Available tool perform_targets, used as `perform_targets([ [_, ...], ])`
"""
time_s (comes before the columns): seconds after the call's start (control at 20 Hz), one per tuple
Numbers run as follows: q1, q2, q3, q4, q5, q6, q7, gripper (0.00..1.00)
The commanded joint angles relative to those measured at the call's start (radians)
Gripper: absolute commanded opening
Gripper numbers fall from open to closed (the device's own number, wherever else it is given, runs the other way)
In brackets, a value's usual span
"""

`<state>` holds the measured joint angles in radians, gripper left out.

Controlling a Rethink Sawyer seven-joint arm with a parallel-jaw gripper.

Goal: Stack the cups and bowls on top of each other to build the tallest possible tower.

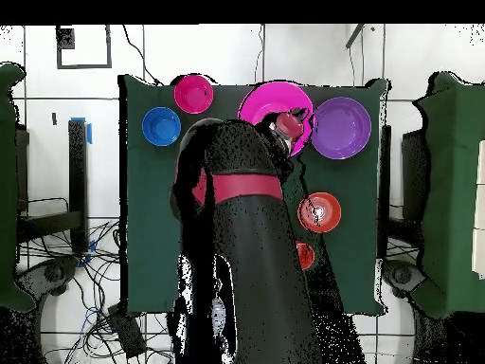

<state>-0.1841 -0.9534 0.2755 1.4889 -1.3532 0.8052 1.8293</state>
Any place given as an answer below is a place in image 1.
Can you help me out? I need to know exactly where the orange cup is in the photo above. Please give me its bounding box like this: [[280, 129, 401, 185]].
[[295, 241, 316, 271]]

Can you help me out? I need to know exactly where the small dark blue bowl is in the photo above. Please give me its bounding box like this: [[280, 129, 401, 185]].
[[141, 106, 183, 148]]

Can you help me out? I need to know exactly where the white box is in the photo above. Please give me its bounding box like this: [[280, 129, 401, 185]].
[[470, 138, 485, 282]]

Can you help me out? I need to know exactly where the orange bowl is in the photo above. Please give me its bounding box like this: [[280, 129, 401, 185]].
[[297, 191, 343, 234]]

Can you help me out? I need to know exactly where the black power brick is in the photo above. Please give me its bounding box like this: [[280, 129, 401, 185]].
[[107, 304, 148, 359]]

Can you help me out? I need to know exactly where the large pink bowl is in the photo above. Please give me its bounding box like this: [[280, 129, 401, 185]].
[[237, 80, 316, 157]]

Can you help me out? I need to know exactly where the dark green tablecloth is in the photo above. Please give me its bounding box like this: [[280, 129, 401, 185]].
[[118, 74, 389, 316]]

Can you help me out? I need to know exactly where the black metal stand frame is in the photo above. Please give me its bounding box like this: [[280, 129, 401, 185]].
[[16, 118, 90, 253]]

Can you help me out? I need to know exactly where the green cloth side table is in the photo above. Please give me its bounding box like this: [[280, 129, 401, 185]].
[[0, 62, 37, 314], [410, 71, 485, 319]]

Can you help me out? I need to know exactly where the purple bowl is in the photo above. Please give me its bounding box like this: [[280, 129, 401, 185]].
[[310, 96, 373, 161]]

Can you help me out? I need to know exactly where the black floor stand base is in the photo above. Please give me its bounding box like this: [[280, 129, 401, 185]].
[[14, 256, 81, 300], [380, 259, 427, 299]]

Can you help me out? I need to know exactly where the red bowl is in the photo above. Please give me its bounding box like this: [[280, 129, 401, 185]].
[[173, 74, 215, 116]]

